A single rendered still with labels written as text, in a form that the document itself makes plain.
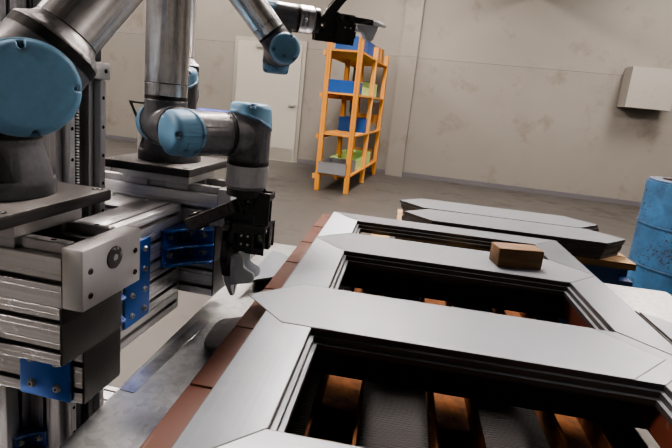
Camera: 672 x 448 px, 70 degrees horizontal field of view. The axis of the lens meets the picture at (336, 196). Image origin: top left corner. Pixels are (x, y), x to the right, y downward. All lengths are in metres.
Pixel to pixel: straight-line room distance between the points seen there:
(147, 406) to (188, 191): 0.49
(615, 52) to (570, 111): 1.09
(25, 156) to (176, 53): 0.29
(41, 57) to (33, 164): 0.22
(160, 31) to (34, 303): 0.47
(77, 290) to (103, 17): 0.37
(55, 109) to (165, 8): 0.31
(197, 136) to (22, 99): 0.25
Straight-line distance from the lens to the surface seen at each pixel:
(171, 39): 0.91
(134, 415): 0.94
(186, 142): 0.79
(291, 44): 1.24
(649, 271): 3.97
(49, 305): 0.80
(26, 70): 0.68
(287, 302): 0.93
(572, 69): 8.93
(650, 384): 0.94
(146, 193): 1.26
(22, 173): 0.83
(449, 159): 8.69
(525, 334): 0.97
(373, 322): 0.89
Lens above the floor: 1.23
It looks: 11 degrees down
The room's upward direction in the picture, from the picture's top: 6 degrees clockwise
